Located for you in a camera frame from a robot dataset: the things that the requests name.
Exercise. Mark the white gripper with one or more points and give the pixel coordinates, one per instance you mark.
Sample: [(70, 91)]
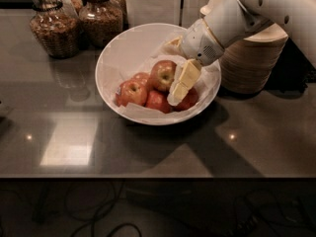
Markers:
[(198, 43)]

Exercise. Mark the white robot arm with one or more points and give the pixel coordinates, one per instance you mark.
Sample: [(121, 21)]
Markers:
[(231, 20)]

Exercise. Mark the top red-yellow apple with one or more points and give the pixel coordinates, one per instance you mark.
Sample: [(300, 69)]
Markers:
[(162, 75)]

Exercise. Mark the right red apple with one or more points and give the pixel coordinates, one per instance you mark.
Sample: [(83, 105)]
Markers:
[(189, 101)]

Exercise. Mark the back red apple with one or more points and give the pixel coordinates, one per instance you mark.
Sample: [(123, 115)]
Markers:
[(142, 79)]

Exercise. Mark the front middle red apple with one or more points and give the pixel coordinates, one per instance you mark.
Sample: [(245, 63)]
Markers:
[(158, 101)]

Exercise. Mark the white bowl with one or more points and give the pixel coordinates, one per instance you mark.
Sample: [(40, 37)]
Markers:
[(115, 60)]

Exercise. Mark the left red apple with sticker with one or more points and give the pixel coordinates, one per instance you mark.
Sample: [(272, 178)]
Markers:
[(131, 91)]

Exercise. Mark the white napkin dispenser left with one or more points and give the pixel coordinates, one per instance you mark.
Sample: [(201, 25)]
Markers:
[(141, 12)]

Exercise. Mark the back stack of paper bowls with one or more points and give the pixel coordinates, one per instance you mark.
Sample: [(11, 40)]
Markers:
[(205, 9)]

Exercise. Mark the middle glass cereal jar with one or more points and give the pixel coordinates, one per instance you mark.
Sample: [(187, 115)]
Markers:
[(101, 20)]

